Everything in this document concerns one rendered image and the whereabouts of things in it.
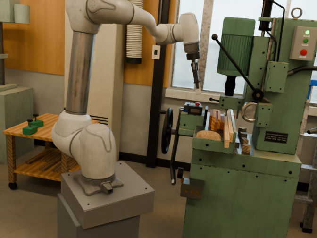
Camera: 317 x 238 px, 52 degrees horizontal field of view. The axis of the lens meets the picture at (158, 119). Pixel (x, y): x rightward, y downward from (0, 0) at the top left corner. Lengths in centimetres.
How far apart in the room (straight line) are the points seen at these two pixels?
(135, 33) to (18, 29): 139
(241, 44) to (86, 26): 83
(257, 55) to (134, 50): 157
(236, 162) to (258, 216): 35
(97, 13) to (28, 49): 255
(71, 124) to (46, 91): 231
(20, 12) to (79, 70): 194
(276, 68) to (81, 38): 96
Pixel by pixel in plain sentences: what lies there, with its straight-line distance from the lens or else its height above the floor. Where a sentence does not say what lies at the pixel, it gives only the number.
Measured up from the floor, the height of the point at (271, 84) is 119.
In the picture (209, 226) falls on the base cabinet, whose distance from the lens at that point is 199.
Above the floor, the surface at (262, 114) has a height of 103.
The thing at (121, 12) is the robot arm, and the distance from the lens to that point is 140.
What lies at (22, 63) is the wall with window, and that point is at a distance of 393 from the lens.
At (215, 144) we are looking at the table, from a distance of 165.
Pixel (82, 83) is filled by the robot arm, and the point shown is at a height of 114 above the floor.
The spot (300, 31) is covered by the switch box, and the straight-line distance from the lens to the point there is 178.
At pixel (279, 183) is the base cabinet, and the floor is 67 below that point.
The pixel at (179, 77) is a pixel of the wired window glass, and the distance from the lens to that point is 333.
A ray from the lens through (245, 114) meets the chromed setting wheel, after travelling 182.
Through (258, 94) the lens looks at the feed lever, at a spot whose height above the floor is 112.
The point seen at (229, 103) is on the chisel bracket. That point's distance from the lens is 191.
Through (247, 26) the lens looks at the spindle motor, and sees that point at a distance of 184.
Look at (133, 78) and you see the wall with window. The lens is 336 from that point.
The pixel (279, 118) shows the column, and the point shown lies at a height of 100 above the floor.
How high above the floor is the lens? 140
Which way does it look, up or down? 15 degrees down
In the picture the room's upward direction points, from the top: 5 degrees clockwise
